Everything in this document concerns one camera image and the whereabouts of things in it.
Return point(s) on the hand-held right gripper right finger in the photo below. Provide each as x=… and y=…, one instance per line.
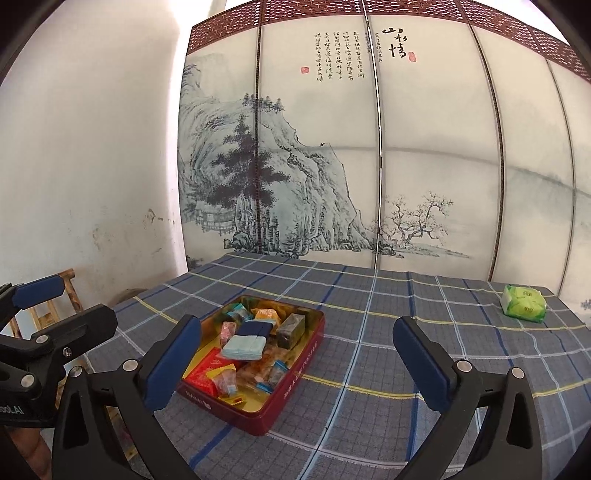
x=420, y=364

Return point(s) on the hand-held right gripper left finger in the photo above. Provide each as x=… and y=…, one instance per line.
x=173, y=364

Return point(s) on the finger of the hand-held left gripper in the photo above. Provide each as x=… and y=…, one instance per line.
x=39, y=291
x=92, y=323

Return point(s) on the red snack packet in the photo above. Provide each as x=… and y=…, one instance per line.
x=205, y=374

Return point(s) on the clear candy with yellow ends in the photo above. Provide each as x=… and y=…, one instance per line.
x=222, y=381

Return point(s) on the pink patterned snack packet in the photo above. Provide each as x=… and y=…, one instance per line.
x=228, y=332

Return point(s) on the navy and pale blue packet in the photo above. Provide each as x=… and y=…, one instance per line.
x=242, y=348

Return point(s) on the yellow and red candy packet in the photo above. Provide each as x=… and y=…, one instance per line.
x=238, y=399

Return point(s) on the clear packet of orange crackers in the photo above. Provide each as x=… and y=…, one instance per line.
x=251, y=373

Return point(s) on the small bright blue packet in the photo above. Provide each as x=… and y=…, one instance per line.
x=240, y=314

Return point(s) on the orange snack packet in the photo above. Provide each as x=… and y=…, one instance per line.
x=265, y=314

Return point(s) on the clear candy with blue ends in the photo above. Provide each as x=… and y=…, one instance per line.
x=278, y=372

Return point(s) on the red metal tin box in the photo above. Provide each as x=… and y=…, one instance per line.
x=277, y=406

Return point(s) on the dark clear-wrapped snack packet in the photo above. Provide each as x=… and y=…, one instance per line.
x=291, y=330

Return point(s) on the person's left hand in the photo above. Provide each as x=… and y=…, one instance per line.
x=27, y=452

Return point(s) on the bamboo chair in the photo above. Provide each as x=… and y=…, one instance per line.
x=69, y=286

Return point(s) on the blue plaid tablecloth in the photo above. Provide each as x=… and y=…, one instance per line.
x=360, y=323

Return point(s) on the green tissue pack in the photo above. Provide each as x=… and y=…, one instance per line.
x=524, y=304

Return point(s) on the ink landscape folding screen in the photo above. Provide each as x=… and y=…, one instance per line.
x=438, y=138

